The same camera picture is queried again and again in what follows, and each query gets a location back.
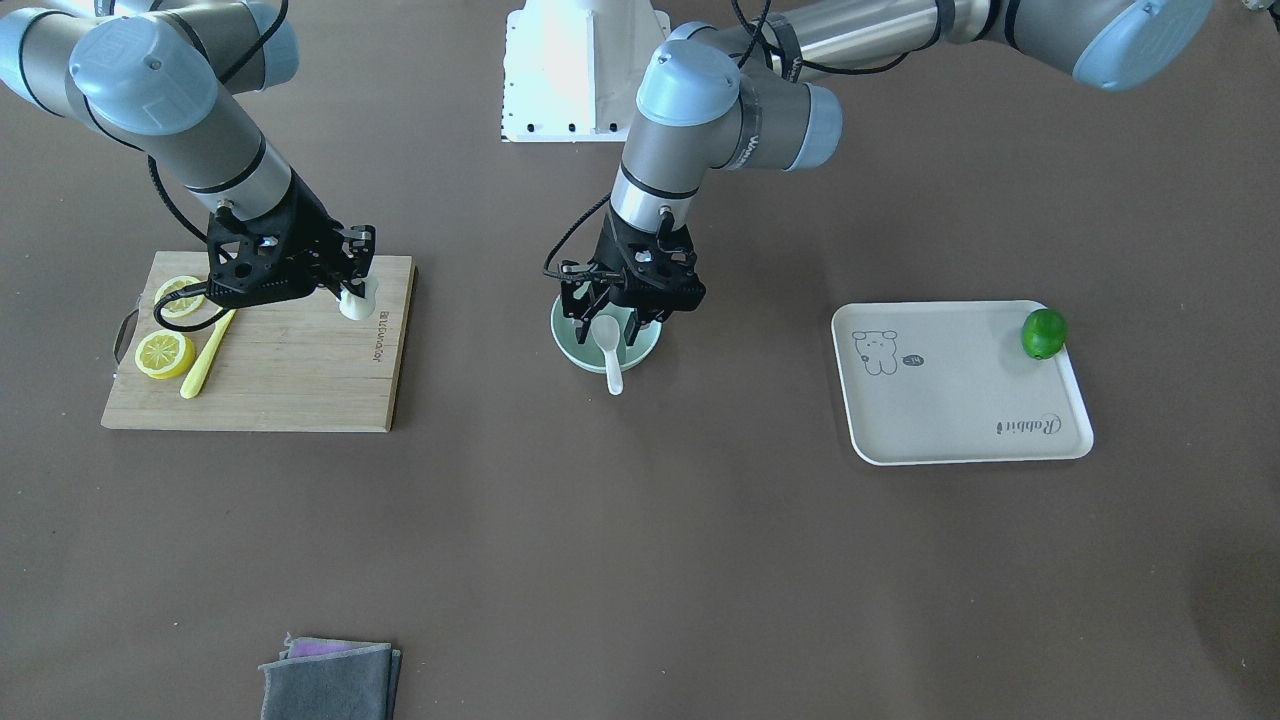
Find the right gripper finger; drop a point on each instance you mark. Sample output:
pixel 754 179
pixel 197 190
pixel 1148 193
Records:
pixel 358 248
pixel 345 287

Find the beige rabbit serving tray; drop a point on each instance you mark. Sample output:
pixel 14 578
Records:
pixel 948 381

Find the upper lemon half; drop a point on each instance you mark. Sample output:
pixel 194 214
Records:
pixel 180 296

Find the light green ceramic bowl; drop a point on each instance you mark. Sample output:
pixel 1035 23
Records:
pixel 586 354

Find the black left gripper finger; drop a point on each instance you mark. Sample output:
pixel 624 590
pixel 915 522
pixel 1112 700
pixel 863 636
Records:
pixel 641 330
pixel 584 311

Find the green lime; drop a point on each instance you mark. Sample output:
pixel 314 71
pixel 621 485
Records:
pixel 1043 333

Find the yellow plastic knife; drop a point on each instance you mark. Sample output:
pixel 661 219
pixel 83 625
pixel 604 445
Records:
pixel 196 377

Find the folded grey cloth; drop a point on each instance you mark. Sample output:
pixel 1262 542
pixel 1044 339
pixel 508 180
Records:
pixel 318 678

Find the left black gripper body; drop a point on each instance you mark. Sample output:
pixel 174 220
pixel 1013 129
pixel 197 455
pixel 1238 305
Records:
pixel 609 246

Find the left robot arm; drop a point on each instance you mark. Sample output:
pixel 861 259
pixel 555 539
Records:
pixel 747 97

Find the lower lemon half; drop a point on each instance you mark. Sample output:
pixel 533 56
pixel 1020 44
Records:
pixel 165 354

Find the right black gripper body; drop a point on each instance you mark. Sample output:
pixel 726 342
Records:
pixel 311 232

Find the white ceramic soup spoon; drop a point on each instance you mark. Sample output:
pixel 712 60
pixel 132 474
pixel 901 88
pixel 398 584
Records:
pixel 606 333

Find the lemon half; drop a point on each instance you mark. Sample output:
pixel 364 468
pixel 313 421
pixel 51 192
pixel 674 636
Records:
pixel 165 354
pixel 180 296

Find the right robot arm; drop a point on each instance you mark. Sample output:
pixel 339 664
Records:
pixel 164 81

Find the bamboo cutting board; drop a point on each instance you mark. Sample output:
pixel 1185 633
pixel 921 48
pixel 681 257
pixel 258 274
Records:
pixel 299 366

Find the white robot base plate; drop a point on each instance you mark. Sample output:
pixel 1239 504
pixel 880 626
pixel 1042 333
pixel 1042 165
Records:
pixel 573 68

